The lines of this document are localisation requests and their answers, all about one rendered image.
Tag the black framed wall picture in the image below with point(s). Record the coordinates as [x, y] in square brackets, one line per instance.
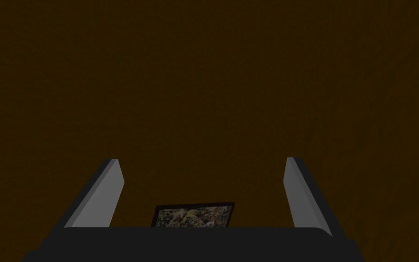
[194, 216]

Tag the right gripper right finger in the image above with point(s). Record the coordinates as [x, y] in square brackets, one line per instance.
[306, 198]

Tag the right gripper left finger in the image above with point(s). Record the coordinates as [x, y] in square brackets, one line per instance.
[98, 200]

